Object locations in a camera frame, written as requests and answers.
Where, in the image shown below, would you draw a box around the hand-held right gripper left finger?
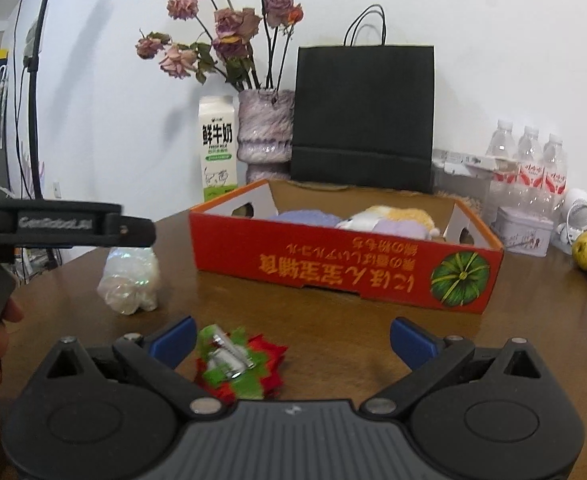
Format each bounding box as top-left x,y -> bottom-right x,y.
38,316 -> 227,418

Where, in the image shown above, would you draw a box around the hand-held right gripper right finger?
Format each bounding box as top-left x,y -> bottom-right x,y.
361,317 -> 554,418

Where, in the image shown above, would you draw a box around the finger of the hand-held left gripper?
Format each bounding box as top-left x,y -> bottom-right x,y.
108,204 -> 156,250

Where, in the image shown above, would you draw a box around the iridescent plastic bag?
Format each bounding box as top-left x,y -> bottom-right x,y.
96,247 -> 161,316

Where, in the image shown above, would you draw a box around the red strawberry felt clip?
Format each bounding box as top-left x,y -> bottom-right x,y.
193,324 -> 290,401

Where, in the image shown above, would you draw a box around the fluffy purple glove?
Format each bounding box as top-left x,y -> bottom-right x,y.
372,218 -> 430,241

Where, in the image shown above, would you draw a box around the red cardboard box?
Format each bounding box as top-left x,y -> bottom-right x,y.
188,178 -> 505,315

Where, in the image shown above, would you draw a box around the yellow white plush hamster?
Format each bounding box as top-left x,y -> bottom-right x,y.
334,203 -> 440,242

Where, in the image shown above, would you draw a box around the purple knitted cloth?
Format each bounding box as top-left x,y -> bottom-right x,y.
266,209 -> 342,229

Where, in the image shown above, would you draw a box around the white green milk carton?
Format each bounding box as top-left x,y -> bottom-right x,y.
198,95 -> 238,204

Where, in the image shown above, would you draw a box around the black lamp stand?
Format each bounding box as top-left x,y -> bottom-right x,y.
18,0 -> 62,202

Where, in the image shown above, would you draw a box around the purple mottled vase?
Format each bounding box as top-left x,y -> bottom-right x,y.
237,88 -> 295,185

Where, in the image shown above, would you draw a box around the white flat box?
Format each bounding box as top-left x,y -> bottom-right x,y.
433,148 -> 497,170

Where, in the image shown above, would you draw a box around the clear water bottle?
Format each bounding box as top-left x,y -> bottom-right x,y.
485,119 -> 517,183
543,133 -> 569,195
517,125 -> 545,188

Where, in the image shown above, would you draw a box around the dried pink roses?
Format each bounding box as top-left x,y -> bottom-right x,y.
134,0 -> 305,92

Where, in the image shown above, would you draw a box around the black paper bag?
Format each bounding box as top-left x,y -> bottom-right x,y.
290,3 -> 435,195

